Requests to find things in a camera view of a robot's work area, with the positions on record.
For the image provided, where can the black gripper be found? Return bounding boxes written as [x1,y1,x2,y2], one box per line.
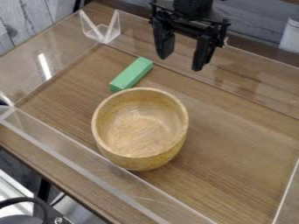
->
[150,0,231,72]

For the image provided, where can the green rectangular block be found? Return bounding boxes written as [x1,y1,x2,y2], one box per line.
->
[110,57,154,92]

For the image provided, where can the brown wooden bowl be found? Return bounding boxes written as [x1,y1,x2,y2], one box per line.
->
[91,87,190,171]

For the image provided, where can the clear acrylic barrier walls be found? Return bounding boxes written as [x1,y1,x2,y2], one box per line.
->
[0,3,299,224]

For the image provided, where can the black table leg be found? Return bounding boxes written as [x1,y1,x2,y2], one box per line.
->
[37,178,52,202]

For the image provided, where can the black metal bracket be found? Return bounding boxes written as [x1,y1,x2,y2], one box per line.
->
[32,198,74,224]

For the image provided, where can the black cable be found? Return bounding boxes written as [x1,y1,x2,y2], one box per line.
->
[0,196,51,224]

